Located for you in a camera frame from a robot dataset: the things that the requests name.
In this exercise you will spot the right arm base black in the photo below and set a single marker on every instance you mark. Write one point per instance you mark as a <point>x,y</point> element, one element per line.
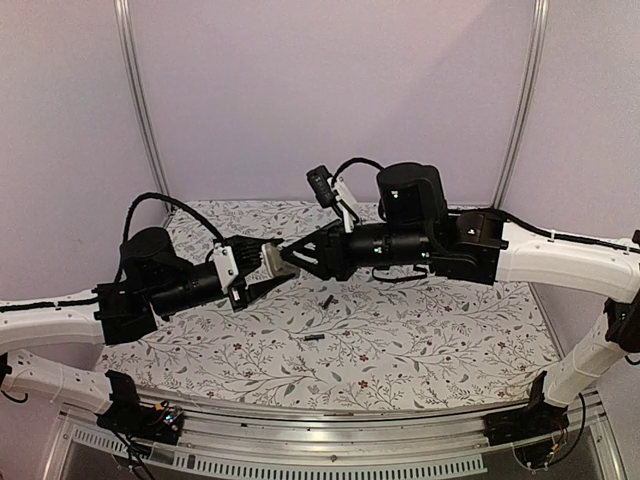
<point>537,417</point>

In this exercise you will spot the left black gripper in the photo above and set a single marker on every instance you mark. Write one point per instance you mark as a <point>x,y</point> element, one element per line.
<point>254,292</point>

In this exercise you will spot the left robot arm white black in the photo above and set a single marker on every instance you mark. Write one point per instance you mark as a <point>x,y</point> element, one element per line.
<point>154,284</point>

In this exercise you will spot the left aluminium frame post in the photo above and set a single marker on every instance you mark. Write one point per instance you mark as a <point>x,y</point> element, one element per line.
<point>133,72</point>

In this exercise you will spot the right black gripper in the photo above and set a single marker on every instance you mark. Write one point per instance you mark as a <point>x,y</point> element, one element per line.
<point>333,256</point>

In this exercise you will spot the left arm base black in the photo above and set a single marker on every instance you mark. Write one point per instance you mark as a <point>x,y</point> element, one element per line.
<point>126,415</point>

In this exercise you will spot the black battery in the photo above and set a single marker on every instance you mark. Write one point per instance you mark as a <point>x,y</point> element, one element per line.
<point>315,337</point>
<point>327,302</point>

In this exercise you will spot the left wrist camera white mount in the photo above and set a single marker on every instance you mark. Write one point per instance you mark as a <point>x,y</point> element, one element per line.
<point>231,264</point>

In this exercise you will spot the aluminium frame post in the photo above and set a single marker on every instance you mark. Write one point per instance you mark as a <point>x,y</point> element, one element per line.
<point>133,72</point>
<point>532,65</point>

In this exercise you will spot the front aluminium rail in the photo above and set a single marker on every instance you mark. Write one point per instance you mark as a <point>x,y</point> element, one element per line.
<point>227,440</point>

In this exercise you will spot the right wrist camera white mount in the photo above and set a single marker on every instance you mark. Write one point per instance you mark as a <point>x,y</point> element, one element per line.
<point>332,192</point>

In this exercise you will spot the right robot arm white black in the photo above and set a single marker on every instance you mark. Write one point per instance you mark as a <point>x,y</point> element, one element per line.
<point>485,246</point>

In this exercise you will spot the floral patterned table mat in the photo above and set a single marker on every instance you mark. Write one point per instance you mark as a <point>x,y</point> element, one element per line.
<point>410,345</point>

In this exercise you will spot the right aluminium frame post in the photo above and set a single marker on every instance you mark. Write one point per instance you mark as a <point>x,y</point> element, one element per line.
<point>532,65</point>

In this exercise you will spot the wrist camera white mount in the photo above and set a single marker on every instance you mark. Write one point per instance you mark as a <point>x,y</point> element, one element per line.
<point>231,264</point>
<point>332,192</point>

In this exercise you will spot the white remote control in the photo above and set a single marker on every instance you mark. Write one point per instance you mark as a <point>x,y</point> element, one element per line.
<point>275,265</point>

